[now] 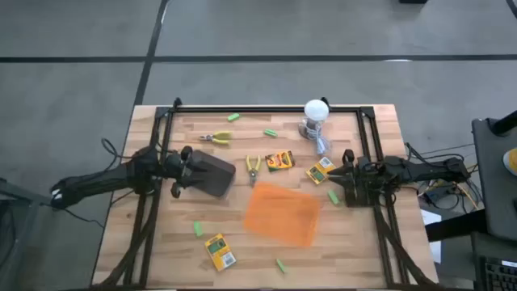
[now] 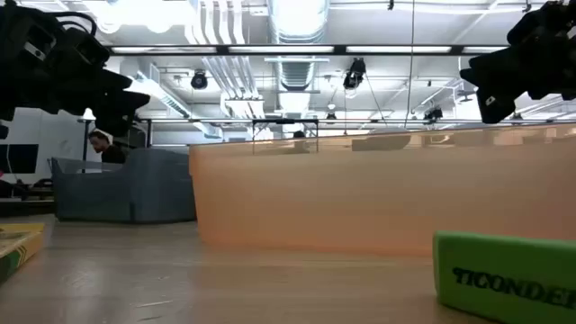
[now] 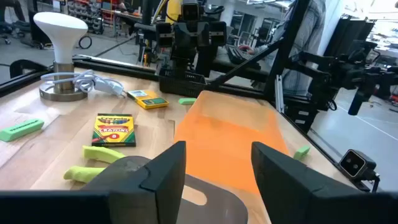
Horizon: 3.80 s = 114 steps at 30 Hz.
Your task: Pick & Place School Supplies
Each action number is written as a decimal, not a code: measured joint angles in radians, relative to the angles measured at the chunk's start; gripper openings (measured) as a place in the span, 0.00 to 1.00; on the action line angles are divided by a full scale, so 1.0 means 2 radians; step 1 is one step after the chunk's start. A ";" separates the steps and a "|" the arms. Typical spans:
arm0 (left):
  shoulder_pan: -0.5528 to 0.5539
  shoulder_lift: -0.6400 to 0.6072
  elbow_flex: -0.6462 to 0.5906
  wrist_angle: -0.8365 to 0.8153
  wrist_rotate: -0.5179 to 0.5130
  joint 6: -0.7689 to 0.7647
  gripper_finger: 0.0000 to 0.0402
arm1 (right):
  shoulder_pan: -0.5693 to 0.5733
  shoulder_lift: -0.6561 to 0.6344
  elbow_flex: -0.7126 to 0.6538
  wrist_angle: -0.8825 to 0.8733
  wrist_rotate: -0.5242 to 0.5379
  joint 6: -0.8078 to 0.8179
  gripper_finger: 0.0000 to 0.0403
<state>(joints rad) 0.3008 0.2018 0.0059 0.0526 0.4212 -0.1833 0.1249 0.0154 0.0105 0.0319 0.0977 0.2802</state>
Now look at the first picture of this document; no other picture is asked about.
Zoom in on dark grey plastic bin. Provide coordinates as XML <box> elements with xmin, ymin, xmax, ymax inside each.
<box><xmin>188</xmin><ymin>149</ymin><xmax>237</xmax><ymax>199</ymax></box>

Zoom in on yellow-handled needle-nose pliers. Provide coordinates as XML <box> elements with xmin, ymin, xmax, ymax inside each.
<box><xmin>198</xmin><ymin>129</ymin><xmax>234</xmax><ymax>146</ymax></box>

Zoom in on white lamp cable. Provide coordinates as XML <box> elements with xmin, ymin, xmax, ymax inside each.
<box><xmin>309</xmin><ymin>123</ymin><xmax>333</xmax><ymax>158</ymax></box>

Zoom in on orange translucent plastic bin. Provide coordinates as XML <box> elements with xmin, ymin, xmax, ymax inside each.
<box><xmin>242</xmin><ymin>181</ymin><xmax>323</xmax><ymax>248</ymax></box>

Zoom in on white paper sheet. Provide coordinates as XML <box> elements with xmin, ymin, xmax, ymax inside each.
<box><xmin>419</xmin><ymin>209</ymin><xmax>443</xmax><ymax>264</ymax></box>

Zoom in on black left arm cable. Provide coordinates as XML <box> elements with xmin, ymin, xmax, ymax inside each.
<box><xmin>64</xmin><ymin>137</ymin><xmax>137</xmax><ymax>230</ymax></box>

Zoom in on tangle of floor cables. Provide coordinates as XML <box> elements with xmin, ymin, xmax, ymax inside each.
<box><xmin>403</xmin><ymin>141</ymin><xmax>488</xmax><ymax>211</ymax></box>

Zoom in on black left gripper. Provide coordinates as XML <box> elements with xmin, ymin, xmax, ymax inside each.
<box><xmin>161</xmin><ymin>150</ymin><xmax>209</xmax><ymax>191</ymax></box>

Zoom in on yellow round object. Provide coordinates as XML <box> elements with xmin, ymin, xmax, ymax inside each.
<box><xmin>502</xmin><ymin>147</ymin><xmax>517</xmax><ymax>177</ymax></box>

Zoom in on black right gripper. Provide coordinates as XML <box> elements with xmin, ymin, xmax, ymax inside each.
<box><xmin>327</xmin><ymin>157</ymin><xmax>383</xmax><ymax>188</ymax></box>

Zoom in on black aluminium rig frame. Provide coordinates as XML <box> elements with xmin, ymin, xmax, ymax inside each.
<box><xmin>90</xmin><ymin>96</ymin><xmax>441</xmax><ymax>291</ymax></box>

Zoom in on white dome lamp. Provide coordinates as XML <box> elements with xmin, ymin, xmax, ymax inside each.
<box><xmin>297</xmin><ymin>99</ymin><xmax>330</xmax><ymax>141</ymax></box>

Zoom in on black keyboard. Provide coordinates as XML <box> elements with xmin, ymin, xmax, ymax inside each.
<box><xmin>478</xmin><ymin>255</ymin><xmax>517</xmax><ymax>291</ymax></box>

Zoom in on yellow-handled wire cutters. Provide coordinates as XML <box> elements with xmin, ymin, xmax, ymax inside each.
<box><xmin>245</xmin><ymin>154</ymin><xmax>263</xmax><ymax>188</ymax></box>

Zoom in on yellow green crayon box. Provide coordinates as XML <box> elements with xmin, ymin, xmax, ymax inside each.
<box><xmin>204</xmin><ymin>233</ymin><xmax>237</xmax><ymax>272</ymax></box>
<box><xmin>264</xmin><ymin>150</ymin><xmax>296</xmax><ymax>174</ymax></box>
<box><xmin>305</xmin><ymin>156</ymin><xmax>337</xmax><ymax>186</ymax></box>

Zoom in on dark grey desk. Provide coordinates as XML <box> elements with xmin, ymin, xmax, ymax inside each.
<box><xmin>471</xmin><ymin>116</ymin><xmax>517</xmax><ymax>243</ymax></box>

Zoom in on grey metal stand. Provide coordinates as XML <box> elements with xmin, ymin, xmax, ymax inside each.
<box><xmin>0</xmin><ymin>176</ymin><xmax>65</xmax><ymax>291</ymax></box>

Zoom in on black pole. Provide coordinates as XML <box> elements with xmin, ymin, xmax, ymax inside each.
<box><xmin>487</xmin><ymin>109</ymin><xmax>517</xmax><ymax>137</ymax></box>

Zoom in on black floor beam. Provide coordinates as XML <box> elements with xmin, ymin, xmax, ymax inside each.
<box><xmin>423</xmin><ymin>209</ymin><xmax>490</xmax><ymax>243</ymax></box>

